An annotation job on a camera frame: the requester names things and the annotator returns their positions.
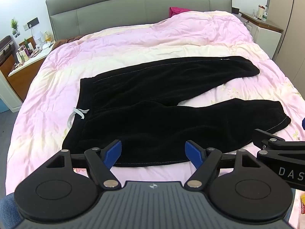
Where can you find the black pants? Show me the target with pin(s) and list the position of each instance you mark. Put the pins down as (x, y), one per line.
(154, 114)

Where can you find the wooden nightstand with white top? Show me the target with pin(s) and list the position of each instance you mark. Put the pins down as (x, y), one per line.
(26, 76)

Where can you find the yellow and red packet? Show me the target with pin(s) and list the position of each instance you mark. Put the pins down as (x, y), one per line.
(302, 204)

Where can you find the blue denim clothing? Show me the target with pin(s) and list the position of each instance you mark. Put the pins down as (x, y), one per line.
(7, 207)

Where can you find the nightstand with brown top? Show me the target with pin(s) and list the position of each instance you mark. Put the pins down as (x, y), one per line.
(264, 32)

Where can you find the black wall socket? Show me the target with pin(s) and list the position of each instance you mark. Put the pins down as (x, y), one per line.
(32, 22)

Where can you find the bottle with green label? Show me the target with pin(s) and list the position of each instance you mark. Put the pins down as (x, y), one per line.
(265, 14)

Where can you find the grey padded headboard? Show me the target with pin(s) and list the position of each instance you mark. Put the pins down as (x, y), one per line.
(119, 12)

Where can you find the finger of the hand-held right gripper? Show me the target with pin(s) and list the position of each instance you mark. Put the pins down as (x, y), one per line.
(278, 142)
(303, 123)

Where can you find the beige wardrobe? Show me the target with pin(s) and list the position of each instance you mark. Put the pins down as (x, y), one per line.
(290, 16)

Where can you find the pink duvet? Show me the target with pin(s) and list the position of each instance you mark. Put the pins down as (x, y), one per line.
(119, 50)

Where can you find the white wall socket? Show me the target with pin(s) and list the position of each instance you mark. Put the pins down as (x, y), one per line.
(25, 27)

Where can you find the small potted plant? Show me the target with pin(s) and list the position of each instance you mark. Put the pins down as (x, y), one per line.
(14, 26)

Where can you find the group of cosmetic bottles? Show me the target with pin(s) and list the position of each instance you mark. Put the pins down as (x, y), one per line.
(28, 50)

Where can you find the brown pillow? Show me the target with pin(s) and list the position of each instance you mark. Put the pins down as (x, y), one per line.
(69, 41)

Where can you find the clear drinking glass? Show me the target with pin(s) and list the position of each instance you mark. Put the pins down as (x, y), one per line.
(255, 14)

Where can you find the dark brown suitcase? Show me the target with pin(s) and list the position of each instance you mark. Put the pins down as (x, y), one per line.
(6, 50)

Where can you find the white bottle with red cap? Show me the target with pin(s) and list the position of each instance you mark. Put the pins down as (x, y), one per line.
(261, 12)

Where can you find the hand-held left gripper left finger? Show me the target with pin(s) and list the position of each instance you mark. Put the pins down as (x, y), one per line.
(113, 153)

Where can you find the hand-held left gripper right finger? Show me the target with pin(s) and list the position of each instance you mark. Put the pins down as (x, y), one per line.
(194, 153)

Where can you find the magenta pillow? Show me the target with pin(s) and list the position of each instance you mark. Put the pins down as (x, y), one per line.
(178, 11)

